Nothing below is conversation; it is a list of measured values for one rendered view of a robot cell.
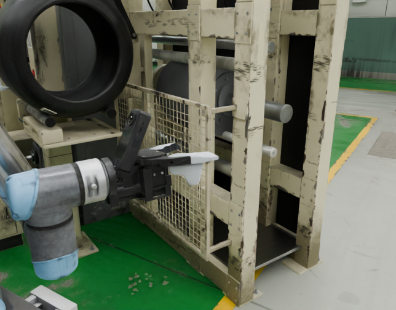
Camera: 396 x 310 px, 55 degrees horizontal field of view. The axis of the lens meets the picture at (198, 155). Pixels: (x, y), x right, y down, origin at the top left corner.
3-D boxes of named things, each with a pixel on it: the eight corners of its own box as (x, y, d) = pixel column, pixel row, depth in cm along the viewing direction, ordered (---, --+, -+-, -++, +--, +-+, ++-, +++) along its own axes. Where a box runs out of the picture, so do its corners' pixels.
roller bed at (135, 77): (104, 94, 225) (99, 41, 215) (126, 91, 233) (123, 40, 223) (118, 99, 210) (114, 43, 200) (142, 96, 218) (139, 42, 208)
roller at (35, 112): (36, 112, 191) (26, 113, 189) (35, 103, 190) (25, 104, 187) (56, 127, 164) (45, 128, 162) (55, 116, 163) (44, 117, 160)
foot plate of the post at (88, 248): (40, 245, 235) (40, 240, 234) (83, 232, 250) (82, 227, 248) (53, 267, 214) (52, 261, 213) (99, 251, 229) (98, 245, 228)
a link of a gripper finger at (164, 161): (192, 161, 72) (147, 163, 72) (192, 152, 71) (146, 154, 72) (190, 167, 67) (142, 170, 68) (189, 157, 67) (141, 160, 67)
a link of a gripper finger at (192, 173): (219, 181, 72) (171, 183, 73) (217, 151, 71) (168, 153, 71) (219, 186, 69) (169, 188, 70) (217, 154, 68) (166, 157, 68)
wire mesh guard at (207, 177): (120, 192, 238) (112, 79, 215) (123, 191, 239) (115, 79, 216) (206, 261, 169) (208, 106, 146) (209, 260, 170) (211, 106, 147)
